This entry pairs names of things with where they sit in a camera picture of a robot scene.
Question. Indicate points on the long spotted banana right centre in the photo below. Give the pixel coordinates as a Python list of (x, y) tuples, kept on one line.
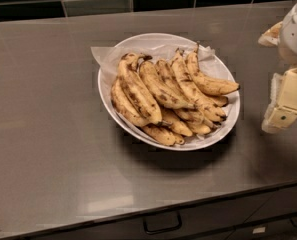
[(210, 110)]

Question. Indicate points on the spotted banana outer left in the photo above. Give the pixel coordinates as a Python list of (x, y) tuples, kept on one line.
[(124, 107)]

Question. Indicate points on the spotted banana behind centre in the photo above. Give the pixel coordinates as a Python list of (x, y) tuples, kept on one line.
[(165, 72)]

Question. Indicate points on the large spotted banana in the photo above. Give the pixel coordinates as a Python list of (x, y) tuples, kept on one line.
[(135, 90)]

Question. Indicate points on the small banana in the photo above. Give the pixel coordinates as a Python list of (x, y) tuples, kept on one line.
[(198, 123), (163, 135)]

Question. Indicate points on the small banana lower right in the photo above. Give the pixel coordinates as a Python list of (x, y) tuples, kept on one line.
[(198, 123)]

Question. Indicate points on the yellow banana far right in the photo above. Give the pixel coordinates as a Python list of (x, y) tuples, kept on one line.
[(208, 85)]

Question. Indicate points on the white paper liner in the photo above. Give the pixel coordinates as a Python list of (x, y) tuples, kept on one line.
[(104, 55)]

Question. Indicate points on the small banana bottom front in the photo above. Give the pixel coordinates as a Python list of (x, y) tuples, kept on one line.
[(163, 135)]

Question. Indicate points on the black drawer handle centre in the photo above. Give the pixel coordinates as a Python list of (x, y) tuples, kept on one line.
[(162, 223)]

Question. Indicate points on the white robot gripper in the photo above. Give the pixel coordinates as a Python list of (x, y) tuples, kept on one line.
[(295, 34)]

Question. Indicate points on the banana lower middle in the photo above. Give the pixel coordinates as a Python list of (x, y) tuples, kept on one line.
[(174, 123)]

